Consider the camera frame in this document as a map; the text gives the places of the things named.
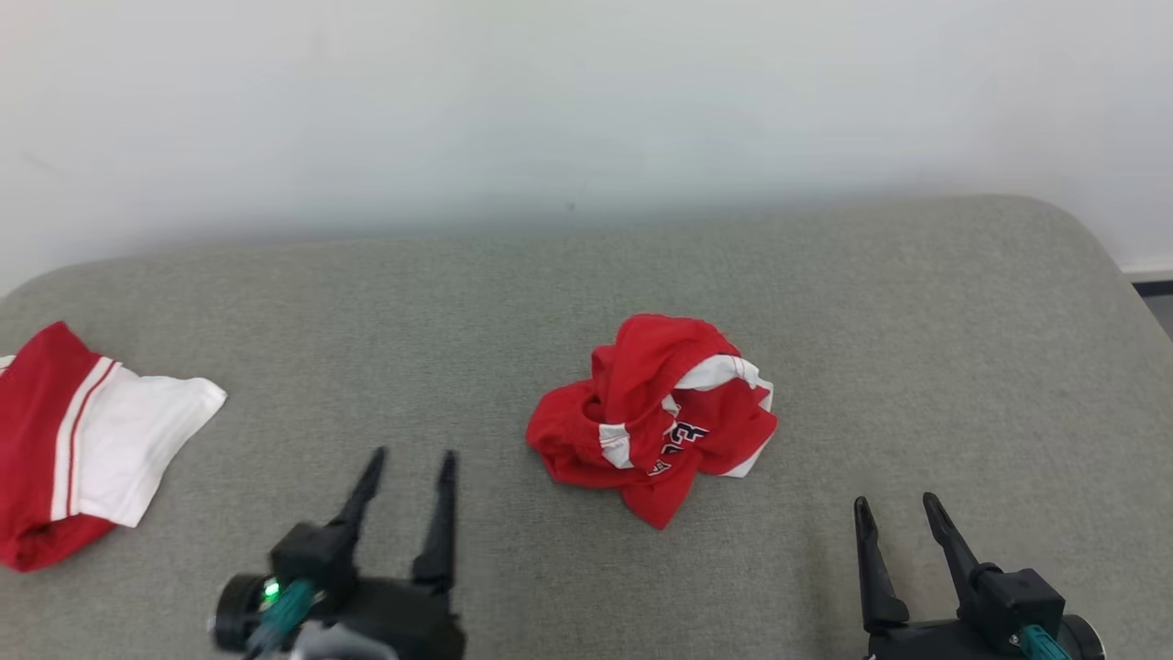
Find grey fabric sofa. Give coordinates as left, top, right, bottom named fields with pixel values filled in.
left=0, top=194, right=1173, bottom=660

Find red jersey with white sleeves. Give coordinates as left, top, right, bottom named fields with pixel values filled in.
left=0, top=321, right=228, bottom=573

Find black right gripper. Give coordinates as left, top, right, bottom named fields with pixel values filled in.
left=853, top=492, right=1107, bottom=660

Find right camera cable teal plug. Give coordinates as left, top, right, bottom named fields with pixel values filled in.
left=1017, top=623, right=1073, bottom=660

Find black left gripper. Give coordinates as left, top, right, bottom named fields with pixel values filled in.
left=215, top=446, right=466, bottom=660

